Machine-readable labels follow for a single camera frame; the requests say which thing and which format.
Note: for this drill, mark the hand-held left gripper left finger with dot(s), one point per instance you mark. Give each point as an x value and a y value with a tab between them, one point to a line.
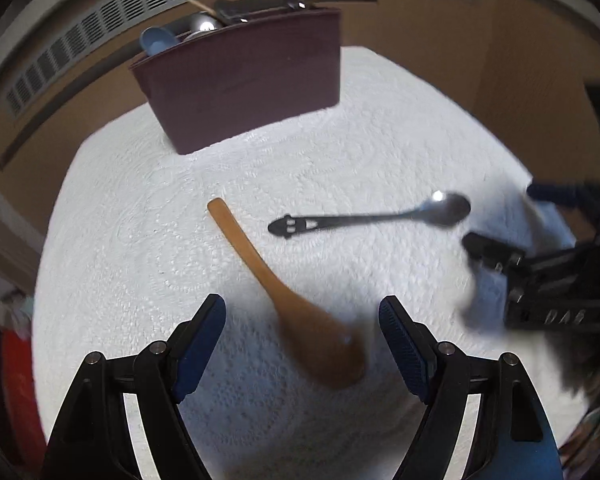
200	352

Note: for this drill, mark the wooden chopstick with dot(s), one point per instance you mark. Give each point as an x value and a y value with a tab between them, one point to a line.
201	7

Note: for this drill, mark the maroon utensil holder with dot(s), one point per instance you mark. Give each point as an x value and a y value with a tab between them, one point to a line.
245	85

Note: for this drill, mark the blue plastic spoon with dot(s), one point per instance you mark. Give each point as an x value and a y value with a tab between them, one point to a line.
157	42

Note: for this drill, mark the red floor mat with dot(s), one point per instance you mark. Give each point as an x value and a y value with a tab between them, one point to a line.
17	400

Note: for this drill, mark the grey vent grille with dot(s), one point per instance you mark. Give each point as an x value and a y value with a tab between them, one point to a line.
105	15

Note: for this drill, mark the patterned cloth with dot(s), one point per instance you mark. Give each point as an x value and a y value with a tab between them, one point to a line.
585	435

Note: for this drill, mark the wooden spoon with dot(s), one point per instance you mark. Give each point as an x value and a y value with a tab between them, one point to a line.
310	325

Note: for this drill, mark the white tablecloth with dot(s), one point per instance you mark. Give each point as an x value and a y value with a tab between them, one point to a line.
180	240

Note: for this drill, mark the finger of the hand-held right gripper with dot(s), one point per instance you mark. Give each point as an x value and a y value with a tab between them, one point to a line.
495	255
560	194

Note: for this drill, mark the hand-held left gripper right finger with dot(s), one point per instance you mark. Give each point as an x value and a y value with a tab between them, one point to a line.
405	352

